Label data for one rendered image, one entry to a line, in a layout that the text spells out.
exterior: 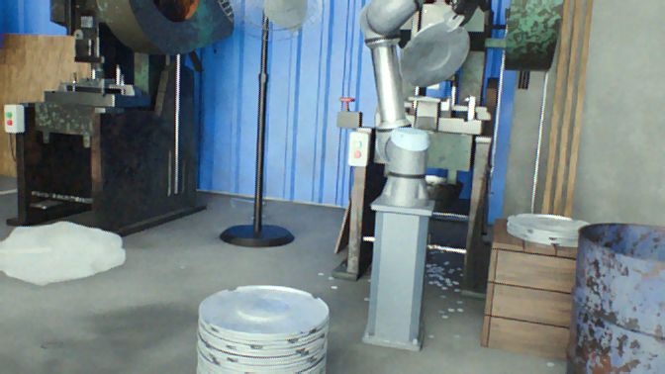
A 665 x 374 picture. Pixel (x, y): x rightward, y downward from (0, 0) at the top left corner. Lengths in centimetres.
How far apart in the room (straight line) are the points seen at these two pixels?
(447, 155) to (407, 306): 76
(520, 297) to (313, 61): 245
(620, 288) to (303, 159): 285
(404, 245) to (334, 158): 215
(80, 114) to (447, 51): 181
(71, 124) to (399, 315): 197
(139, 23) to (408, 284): 173
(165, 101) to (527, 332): 229
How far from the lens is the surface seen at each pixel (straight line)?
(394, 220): 177
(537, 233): 193
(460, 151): 236
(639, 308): 141
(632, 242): 176
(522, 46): 235
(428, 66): 227
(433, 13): 254
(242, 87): 409
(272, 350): 122
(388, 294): 183
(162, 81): 339
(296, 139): 395
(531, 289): 190
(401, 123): 189
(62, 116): 318
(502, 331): 195
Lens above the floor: 79
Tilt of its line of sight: 9 degrees down
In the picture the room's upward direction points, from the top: 3 degrees clockwise
